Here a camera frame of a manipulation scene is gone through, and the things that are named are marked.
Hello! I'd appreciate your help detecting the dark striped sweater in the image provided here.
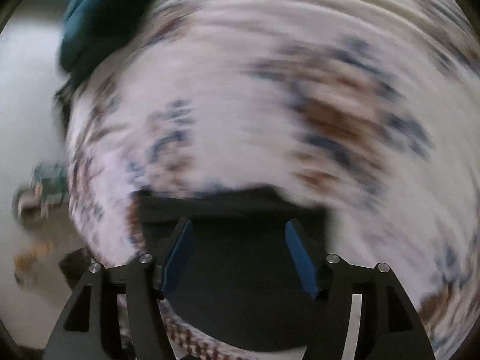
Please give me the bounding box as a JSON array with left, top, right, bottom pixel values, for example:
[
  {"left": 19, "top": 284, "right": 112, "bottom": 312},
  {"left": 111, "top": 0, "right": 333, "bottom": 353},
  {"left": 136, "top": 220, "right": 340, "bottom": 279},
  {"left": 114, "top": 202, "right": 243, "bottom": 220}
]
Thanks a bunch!
[{"left": 133, "top": 187, "right": 329, "bottom": 352}]

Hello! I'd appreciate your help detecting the teal storage rack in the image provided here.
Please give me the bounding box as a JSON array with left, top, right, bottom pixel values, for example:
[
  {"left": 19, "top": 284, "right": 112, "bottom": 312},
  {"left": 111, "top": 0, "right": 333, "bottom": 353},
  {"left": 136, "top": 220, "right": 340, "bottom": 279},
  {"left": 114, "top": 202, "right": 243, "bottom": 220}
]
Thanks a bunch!
[{"left": 12, "top": 162, "right": 69, "bottom": 226}]

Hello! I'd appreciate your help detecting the floral bed cover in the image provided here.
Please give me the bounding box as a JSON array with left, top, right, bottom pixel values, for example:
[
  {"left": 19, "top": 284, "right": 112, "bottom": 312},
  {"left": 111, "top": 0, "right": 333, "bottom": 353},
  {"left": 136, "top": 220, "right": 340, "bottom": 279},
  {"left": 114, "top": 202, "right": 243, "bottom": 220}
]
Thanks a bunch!
[{"left": 66, "top": 0, "right": 479, "bottom": 359}]

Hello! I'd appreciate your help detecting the teal folded quilt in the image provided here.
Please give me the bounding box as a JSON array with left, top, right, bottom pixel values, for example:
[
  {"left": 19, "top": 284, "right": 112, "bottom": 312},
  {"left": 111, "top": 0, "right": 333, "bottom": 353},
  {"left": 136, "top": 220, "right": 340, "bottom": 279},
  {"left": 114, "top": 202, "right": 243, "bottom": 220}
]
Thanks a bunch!
[{"left": 58, "top": 0, "right": 151, "bottom": 89}]

